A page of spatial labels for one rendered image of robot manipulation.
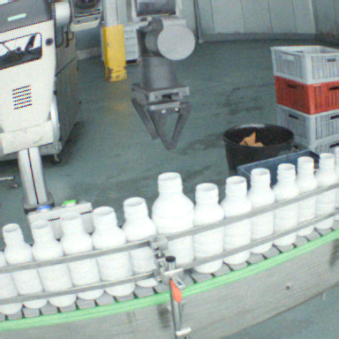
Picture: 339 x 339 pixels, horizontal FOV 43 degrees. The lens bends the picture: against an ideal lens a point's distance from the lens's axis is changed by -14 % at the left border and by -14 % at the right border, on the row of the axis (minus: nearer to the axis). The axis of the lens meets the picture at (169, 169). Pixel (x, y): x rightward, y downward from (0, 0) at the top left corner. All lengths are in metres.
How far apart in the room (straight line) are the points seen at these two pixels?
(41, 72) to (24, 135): 0.19
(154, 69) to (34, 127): 0.64
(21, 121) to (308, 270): 0.85
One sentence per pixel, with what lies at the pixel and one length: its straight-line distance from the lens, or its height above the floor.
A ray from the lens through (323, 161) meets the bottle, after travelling 0.97.
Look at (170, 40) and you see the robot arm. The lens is 0.66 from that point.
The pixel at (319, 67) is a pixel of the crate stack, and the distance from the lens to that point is 3.20.
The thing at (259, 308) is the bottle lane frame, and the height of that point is 0.87.
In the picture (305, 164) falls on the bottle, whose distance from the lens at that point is 0.94.
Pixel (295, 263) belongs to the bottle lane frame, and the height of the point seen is 0.96.
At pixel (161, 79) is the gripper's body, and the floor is 1.36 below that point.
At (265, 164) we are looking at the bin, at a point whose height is 0.94.
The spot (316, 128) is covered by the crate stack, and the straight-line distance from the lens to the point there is 3.25.
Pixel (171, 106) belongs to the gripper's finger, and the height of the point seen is 1.33.
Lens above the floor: 1.50
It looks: 21 degrees down
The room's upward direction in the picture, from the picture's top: 5 degrees counter-clockwise
